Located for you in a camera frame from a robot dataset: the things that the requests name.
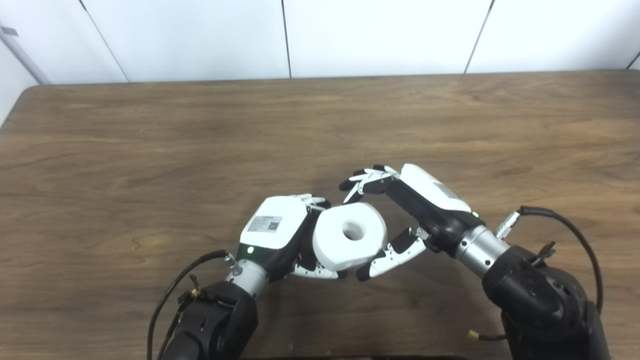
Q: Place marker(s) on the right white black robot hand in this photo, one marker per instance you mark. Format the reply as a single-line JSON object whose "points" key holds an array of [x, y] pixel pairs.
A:
{"points": [[435, 200]]}

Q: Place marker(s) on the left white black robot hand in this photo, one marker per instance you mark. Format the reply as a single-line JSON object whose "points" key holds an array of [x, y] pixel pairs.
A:
{"points": [[272, 225]]}

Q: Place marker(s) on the round white piece with holes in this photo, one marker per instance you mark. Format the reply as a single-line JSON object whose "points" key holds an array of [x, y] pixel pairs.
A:
{"points": [[335, 245]]}

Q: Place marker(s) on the black robot torso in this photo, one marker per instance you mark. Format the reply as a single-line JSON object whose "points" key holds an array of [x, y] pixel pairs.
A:
{"points": [[350, 358]]}

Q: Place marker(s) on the small grey wall label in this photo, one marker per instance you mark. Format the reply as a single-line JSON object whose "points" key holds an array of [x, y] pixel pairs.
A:
{"points": [[9, 31]]}

